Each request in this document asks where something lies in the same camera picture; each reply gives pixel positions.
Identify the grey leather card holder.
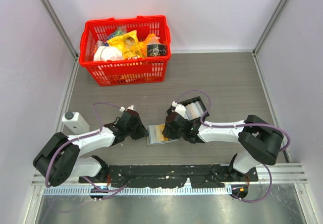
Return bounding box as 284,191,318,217
147,125,177,145

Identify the black card box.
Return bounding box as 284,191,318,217
167,96,206,121

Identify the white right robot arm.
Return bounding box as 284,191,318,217
163,113,284,181

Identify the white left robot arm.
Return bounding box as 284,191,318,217
32,108,148,187

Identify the stack of white cards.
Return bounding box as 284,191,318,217
185,101,204,120

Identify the red plastic shopping basket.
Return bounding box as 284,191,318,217
79,15,171,86

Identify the white device with grey button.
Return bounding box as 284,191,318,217
62,111,90,134

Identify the white crumpled plastic bag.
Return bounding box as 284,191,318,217
93,46,124,62

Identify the black labelled bottle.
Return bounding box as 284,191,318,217
146,43,167,57

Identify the orange snack packet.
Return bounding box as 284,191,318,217
139,33,160,57

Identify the yellow snack bag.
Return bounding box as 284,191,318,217
107,30,144,60

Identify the green blue snack packet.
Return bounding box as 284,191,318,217
102,26,127,46

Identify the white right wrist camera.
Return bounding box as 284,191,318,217
172,101,188,119

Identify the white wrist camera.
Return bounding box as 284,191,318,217
172,101,188,119
119,105,136,112

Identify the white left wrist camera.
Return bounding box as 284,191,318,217
119,105,136,112

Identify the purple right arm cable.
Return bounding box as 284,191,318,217
176,90,291,152

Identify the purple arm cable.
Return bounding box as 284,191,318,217
44,102,124,188
176,90,291,152

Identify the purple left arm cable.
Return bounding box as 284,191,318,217
44,102,124,188

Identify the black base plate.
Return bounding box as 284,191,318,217
78,163,259,189

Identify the white slotted cable duct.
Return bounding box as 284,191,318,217
43,185,232,196

